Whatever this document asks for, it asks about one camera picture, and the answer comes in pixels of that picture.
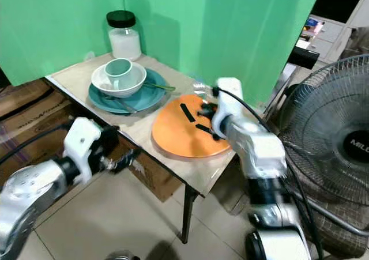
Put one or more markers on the teal plate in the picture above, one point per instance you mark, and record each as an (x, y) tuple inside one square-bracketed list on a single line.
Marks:
[(147, 98)]

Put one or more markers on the green spoon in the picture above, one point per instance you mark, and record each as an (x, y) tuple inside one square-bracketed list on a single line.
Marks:
[(166, 87)]

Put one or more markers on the small shiny foil piece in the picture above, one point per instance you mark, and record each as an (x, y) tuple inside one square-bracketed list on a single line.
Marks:
[(200, 87)]

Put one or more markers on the beige folding table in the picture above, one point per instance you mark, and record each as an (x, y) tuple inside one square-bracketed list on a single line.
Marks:
[(138, 124)]

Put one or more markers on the grey robot foot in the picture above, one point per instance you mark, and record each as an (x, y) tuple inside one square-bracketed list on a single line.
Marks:
[(122, 255)]

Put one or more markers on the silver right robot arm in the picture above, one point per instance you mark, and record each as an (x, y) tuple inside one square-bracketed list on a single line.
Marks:
[(259, 150)]

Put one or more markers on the black standing fan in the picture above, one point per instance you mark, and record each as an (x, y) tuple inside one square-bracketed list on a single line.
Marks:
[(334, 127)]

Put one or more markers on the wide green backdrop panel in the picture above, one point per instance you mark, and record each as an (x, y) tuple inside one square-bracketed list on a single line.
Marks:
[(219, 29)]

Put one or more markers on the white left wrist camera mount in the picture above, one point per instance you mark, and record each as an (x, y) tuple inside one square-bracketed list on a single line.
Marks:
[(82, 139)]

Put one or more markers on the metal fork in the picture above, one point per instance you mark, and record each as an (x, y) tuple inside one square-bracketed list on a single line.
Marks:
[(127, 105)]

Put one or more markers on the white drawer cabinet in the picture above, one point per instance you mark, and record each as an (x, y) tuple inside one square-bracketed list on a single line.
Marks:
[(331, 35)]

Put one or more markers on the pale green cup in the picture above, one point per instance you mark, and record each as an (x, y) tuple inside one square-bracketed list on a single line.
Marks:
[(123, 76)]

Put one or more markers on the brown checked fabric chair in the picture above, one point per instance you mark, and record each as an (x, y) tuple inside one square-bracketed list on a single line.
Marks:
[(346, 240)]

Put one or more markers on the narrow green backdrop panel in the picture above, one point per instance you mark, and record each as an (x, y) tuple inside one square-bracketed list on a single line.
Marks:
[(57, 23)]

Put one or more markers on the glass jar with black lid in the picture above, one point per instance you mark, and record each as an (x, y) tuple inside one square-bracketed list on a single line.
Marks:
[(124, 41)]

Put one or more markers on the white bowl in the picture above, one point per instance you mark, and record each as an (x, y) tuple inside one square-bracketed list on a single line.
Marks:
[(121, 91)]

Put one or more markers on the small black box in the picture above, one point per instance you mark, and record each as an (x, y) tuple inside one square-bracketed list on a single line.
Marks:
[(305, 56)]

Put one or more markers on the orange round placemat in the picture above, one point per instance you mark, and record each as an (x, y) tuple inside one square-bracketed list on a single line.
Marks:
[(176, 136)]

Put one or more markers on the large brown cardboard box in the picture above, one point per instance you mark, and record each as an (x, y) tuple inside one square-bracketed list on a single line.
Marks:
[(29, 116)]

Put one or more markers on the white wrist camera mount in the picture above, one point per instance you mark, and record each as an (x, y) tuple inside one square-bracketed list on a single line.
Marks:
[(228, 105), (82, 139)]

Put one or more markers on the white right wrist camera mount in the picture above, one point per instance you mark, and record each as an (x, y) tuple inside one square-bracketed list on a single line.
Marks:
[(228, 105)]

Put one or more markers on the small brown cardboard box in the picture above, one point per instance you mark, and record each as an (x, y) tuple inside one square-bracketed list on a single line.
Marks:
[(155, 182)]

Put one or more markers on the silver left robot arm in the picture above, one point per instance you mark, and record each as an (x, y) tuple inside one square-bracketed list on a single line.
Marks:
[(29, 196)]

